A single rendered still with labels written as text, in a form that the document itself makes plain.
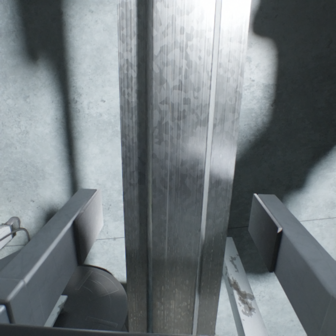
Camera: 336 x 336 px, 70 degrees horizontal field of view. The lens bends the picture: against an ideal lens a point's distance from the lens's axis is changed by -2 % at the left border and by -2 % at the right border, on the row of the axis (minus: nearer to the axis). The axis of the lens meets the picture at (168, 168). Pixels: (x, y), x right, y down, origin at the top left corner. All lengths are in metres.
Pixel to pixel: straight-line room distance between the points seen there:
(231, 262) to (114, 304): 0.43
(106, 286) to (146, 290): 0.86
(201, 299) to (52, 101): 0.88
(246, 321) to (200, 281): 0.51
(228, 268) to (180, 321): 0.65
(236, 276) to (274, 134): 0.50
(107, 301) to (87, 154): 0.53
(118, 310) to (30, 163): 0.63
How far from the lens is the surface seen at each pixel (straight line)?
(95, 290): 1.04
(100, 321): 0.94
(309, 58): 0.99
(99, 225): 0.16
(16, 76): 1.04
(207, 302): 0.20
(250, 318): 0.70
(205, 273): 0.18
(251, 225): 0.16
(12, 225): 1.15
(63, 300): 0.97
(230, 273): 0.80
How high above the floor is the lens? 0.88
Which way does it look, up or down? 72 degrees down
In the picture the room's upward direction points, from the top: 174 degrees counter-clockwise
